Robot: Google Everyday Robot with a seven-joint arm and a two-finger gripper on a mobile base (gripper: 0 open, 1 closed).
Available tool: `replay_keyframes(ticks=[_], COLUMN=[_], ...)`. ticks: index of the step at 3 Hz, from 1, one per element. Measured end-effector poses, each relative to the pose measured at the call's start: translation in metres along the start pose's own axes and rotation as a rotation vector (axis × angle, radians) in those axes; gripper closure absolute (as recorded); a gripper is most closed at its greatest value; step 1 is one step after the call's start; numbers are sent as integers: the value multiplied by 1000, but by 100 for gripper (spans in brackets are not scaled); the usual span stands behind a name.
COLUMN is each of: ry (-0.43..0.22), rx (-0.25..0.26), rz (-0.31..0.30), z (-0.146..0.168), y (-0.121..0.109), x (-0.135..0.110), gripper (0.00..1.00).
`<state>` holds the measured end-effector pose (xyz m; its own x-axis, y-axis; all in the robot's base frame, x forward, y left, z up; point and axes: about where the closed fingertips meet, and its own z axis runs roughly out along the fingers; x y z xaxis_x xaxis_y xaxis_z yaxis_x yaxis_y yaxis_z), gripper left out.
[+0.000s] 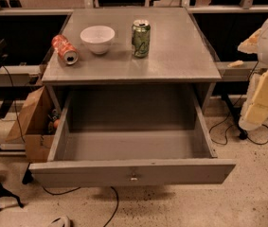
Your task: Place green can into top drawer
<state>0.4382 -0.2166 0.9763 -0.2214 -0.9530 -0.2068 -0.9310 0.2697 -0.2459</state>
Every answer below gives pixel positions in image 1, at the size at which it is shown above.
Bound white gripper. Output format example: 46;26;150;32
237;27;268;131

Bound green soda can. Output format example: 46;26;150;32
132;19;151;58

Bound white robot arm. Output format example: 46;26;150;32
238;19;268;131

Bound grey open top drawer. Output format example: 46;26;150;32
30;86;236;187

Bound orange soda can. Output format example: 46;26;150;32
51;35;79;65

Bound small yellow foam piece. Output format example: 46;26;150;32
227;60;243;68

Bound grey cabinet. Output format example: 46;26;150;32
41;7;223;114

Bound white bowl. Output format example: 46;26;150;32
80;26;116;55

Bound cardboard box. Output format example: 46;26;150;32
6;86;54;163

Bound black floor cable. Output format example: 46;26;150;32
42;186;120;227

